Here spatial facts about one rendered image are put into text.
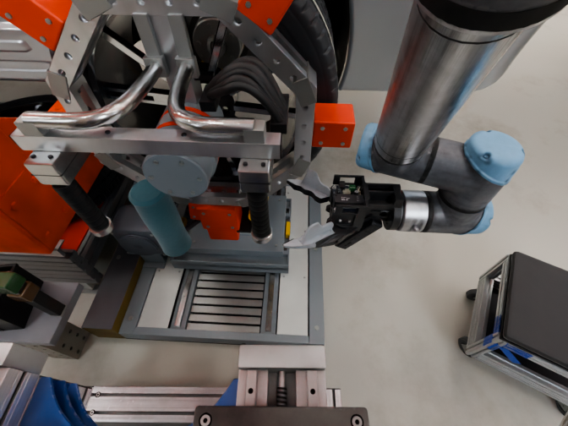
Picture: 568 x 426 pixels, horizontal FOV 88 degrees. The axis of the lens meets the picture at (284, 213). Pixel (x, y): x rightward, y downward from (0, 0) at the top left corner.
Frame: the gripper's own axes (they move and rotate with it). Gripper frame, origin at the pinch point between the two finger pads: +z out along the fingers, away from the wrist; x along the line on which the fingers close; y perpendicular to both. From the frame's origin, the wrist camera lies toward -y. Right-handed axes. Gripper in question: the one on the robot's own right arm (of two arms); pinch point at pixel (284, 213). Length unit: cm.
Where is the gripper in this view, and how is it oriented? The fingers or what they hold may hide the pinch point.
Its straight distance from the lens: 55.4
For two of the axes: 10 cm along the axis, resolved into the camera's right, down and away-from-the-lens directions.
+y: 0.0, -6.0, -8.0
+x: -0.5, 8.0, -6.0
